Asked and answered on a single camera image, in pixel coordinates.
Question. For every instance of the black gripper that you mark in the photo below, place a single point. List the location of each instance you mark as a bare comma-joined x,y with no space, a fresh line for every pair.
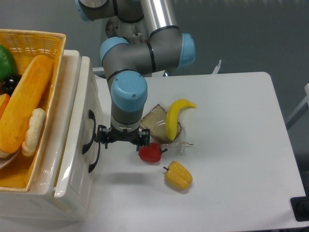
110,135

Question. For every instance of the white drawer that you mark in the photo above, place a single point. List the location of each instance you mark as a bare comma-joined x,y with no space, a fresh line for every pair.
87,112
74,185

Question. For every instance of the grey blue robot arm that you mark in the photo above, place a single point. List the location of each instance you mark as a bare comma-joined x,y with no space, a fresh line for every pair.
163,46

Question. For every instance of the white drawer cabinet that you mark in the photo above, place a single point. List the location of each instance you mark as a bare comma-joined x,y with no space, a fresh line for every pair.
39,201

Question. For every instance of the red toy bell pepper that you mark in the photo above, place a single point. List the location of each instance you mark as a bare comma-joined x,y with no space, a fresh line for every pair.
151,153

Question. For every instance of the bread slice in plastic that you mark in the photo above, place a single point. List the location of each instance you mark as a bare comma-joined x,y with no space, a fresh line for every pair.
155,121

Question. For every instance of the yellow toy banana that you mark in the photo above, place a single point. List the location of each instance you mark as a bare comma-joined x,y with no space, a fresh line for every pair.
172,116

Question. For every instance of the yellow toy bell pepper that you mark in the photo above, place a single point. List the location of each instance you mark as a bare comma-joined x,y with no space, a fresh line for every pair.
178,176

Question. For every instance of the cream toy croissant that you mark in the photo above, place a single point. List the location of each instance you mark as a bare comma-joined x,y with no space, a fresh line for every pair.
33,133

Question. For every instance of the orange toy baguette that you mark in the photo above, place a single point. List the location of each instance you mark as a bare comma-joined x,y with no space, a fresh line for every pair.
24,99

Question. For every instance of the white plate in basket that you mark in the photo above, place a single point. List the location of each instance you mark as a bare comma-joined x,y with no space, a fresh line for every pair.
5,161

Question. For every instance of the orange toy carrot piece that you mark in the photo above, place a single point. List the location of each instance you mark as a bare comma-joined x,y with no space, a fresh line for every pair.
4,99

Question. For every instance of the dark purple toy grapes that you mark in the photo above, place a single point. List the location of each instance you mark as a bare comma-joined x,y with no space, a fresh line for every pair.
10,83

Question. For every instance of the yellow wicker basket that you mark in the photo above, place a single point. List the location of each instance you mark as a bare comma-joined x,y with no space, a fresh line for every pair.
25,45

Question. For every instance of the green toy vegetable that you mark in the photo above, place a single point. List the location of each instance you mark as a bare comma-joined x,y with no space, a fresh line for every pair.
7,63

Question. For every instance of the black device at edge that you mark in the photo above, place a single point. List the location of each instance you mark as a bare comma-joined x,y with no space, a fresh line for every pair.
300,207

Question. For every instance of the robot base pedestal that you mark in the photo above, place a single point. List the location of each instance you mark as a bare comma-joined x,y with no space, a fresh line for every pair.
134,33

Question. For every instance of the white frame at right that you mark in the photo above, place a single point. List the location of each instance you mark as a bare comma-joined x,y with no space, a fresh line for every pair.
299,111

